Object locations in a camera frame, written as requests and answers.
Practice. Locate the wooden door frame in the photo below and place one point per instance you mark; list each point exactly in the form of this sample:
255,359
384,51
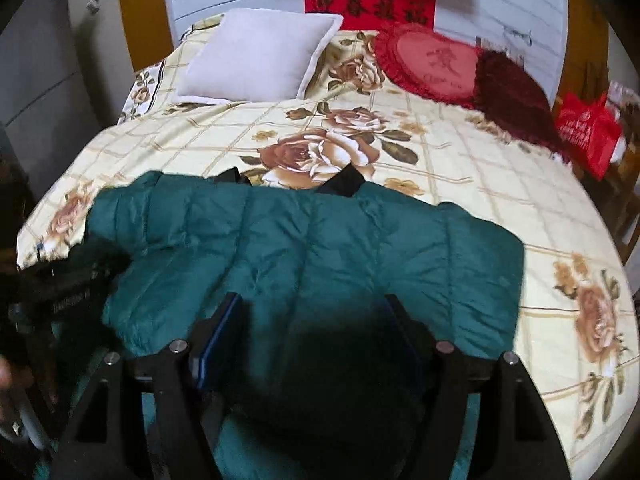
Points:
585,45

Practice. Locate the red wall banner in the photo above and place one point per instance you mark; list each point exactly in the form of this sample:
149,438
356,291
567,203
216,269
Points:
370,2

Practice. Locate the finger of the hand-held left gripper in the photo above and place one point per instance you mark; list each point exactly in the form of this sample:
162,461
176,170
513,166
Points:
102,262

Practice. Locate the white square pillow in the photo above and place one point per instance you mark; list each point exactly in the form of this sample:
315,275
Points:
260,55

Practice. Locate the green puffer jacket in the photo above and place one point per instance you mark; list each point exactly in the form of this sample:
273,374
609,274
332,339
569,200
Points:
325,260

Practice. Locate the wooden chair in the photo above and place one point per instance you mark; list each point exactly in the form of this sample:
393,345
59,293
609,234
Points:
625,205

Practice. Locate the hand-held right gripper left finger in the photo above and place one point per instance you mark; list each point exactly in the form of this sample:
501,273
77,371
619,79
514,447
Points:
220,347

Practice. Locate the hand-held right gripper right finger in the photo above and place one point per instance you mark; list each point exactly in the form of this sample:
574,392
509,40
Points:
404,335

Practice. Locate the bed with floral checked sheet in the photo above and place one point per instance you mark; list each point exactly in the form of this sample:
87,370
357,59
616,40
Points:
500,185

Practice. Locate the wooden door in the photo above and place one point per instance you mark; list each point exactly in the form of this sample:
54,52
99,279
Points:
145,20

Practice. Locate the red heart-shaped cushion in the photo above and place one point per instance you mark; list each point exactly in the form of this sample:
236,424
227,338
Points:
430,62

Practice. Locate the dark red velvet cushion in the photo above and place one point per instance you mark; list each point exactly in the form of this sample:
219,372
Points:
515,100

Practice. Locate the red shopping bag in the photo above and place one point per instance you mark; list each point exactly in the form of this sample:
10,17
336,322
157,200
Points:
587,132

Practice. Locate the grey wardrobe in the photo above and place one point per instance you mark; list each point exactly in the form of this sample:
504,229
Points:
40,60

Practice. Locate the person's left hand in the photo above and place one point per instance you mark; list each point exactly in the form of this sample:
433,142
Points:
11,375

